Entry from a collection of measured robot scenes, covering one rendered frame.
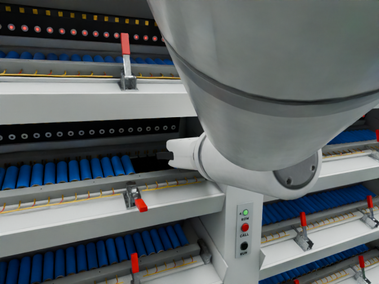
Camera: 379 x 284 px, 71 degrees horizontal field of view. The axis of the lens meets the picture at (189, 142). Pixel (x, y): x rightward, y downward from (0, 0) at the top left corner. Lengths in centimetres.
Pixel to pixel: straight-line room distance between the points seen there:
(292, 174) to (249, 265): 41
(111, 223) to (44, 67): 28
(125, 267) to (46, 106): 35
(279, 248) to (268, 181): 50
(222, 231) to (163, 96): 31
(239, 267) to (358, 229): 43
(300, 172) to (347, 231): 64
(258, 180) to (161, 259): 40
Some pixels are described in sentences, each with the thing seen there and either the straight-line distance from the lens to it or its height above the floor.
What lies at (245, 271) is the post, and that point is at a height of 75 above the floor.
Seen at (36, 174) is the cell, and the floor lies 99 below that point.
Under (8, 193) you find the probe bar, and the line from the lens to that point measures 52.
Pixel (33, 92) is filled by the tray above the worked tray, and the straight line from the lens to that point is 44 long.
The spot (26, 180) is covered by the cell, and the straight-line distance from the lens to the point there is 55.
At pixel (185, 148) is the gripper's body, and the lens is 41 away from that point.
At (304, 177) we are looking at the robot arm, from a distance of 29.
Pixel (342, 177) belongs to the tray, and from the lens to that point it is 78.
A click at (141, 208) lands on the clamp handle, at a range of 42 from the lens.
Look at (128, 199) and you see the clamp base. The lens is 48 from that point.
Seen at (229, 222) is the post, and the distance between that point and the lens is 58.
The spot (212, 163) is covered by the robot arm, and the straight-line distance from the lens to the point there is 34.
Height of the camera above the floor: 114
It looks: 11 degrees down
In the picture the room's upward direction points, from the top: straight up
